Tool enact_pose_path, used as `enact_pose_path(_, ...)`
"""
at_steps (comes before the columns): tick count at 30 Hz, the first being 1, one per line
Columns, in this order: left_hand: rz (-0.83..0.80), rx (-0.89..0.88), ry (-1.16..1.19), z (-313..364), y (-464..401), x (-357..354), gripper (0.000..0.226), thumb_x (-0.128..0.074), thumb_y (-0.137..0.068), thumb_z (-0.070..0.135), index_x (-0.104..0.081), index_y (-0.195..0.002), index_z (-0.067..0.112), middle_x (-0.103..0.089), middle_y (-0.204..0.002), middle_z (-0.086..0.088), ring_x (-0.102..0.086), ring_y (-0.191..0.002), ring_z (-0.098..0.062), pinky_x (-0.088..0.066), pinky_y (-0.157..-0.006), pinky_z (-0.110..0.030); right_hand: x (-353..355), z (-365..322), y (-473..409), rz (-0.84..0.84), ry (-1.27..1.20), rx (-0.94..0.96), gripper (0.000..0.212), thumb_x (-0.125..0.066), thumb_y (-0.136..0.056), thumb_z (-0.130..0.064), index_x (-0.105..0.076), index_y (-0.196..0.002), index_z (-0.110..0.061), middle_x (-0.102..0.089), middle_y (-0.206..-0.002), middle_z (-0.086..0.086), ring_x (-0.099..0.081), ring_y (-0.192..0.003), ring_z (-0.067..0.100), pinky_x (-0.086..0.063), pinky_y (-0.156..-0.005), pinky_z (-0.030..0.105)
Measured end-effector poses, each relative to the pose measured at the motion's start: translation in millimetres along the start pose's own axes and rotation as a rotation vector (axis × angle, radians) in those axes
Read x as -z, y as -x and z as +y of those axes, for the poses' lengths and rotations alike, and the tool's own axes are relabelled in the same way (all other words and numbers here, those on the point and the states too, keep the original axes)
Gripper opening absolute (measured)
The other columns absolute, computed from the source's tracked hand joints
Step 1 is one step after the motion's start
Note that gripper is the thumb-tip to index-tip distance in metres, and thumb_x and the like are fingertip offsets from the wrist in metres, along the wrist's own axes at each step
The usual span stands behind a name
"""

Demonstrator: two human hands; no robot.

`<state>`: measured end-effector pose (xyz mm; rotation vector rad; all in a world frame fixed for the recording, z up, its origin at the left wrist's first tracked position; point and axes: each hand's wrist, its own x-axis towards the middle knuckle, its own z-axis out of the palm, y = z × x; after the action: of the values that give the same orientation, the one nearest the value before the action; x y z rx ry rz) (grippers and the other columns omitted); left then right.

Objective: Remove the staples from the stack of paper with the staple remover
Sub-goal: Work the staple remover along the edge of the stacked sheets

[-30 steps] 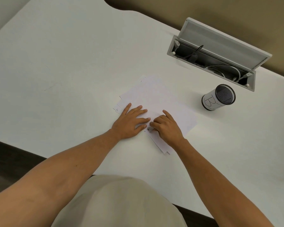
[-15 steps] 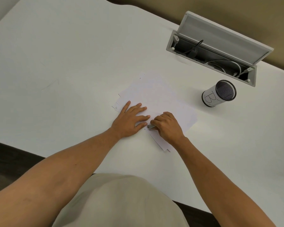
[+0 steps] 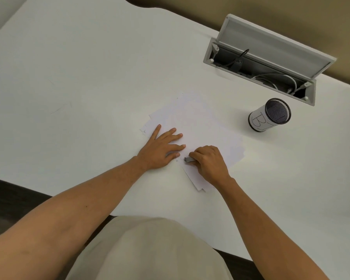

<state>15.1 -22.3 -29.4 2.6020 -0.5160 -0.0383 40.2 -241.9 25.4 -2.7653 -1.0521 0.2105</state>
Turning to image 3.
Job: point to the person's beige clothing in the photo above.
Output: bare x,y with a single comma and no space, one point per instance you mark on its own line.
151,250

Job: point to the person's right fingers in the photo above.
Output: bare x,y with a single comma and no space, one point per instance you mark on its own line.
199,153

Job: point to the person's right forearm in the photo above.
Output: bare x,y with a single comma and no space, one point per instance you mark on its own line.
262,230

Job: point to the stack of white paper sheets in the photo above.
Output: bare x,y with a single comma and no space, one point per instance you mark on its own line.
198,122

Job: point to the person's right hand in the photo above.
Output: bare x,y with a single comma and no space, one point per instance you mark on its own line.
211,164

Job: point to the person's left thumb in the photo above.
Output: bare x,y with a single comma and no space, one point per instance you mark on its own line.
173,156

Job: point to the person's left middle finger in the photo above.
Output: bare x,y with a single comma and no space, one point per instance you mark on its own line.
175,138

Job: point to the black mesh labelled pen cup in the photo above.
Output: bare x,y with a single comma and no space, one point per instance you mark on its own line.
265,118

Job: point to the person's left forearm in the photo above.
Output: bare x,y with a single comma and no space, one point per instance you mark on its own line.
75,212

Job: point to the person's left little finger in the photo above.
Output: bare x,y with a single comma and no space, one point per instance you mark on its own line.
156,131

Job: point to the person's left hand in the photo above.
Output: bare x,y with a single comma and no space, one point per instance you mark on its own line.
156,153

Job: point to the small grey metal stapler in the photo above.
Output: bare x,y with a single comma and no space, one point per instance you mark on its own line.
188,159

